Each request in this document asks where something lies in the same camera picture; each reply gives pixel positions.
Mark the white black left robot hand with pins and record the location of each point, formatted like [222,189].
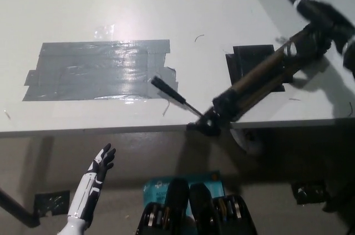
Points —
[101,165]

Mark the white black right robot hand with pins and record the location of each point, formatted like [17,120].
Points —
[327,19]

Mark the brown caulking gun tool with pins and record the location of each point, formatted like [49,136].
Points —
[249,79]

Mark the thin dark thread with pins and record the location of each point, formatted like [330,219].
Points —
[349,110]
[196,38]
[166,109]

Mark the black table leg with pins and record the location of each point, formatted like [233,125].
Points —
[337,201]
[16,208]

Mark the teal cardboard box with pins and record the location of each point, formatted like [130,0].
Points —
[215,182]

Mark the clear tape piece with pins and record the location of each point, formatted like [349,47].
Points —
[104,31]

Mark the white round object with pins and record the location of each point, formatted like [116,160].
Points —
[248,142]

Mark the grey duct tape patch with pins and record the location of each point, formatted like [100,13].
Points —
[97,68]

